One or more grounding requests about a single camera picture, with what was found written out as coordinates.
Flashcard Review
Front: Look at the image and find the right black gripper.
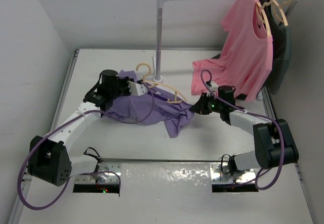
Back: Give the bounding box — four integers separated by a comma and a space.
190, 93, 223, 115

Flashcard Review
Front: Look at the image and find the beige hanger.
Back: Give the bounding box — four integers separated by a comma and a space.
271, 0, 292, 27
135, 63, 187, 104
255, 0, 273, 37

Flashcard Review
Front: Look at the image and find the purple t shirt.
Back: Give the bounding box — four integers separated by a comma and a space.
105, 70, 194, 138

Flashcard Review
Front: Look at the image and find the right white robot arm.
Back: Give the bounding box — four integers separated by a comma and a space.
190, 85, 299, 175

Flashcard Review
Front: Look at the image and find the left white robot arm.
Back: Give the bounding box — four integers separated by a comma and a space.
27, 70, 135, 187

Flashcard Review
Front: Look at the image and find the pink t shirt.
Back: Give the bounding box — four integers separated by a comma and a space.
191, 0, 273, 102

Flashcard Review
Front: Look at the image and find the beige hanger in pink shirt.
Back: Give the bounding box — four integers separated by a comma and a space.
255, 0, 273, 37

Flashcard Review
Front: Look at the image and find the dark grey t shirt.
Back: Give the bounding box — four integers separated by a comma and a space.
211, 0, 292, 101

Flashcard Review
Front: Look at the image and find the beige hanger in dark shirt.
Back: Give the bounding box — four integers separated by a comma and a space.
271, 0, 292, 27

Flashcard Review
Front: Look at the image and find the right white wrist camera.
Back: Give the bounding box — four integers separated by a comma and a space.
206, 81, 219, 93

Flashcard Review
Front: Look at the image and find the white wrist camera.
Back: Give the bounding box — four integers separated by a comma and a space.
128, 81, 148, 97
206, 81, 219, 93

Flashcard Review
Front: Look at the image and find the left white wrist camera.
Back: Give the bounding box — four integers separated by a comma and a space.
128, 81, 148, 97

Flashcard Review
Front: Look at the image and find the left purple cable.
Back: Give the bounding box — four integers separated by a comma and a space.
17, 81, 155, 210

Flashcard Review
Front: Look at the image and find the purple cable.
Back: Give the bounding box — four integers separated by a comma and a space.
17, 81, 155, 210
200, 69, 285, 191

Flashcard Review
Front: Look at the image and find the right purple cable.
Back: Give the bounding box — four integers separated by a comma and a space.
200, 69, 285, 191

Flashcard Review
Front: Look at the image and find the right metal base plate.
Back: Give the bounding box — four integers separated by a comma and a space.
210, 161, 256, 185

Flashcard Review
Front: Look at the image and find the metal base plate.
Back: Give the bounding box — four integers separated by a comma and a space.
210, 161, 256, 185
75, 162, 122, 185

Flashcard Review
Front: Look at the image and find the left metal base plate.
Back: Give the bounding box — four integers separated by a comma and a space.
75, 162, 122, 185

